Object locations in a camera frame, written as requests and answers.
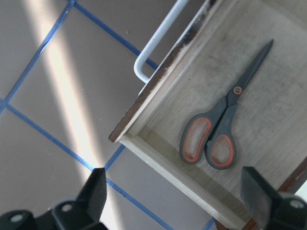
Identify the dark brown drawer cabinet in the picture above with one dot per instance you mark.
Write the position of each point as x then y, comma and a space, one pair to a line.
290, 185

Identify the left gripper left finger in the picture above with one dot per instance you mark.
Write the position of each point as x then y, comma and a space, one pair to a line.
85, 211

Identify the grey orange scissors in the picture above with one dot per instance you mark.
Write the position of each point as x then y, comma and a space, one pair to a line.
209, 134

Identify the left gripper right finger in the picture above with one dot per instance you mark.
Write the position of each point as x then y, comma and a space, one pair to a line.
270, 209

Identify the wooden drawer with white handle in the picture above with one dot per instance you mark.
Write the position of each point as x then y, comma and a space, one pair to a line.
270, 124

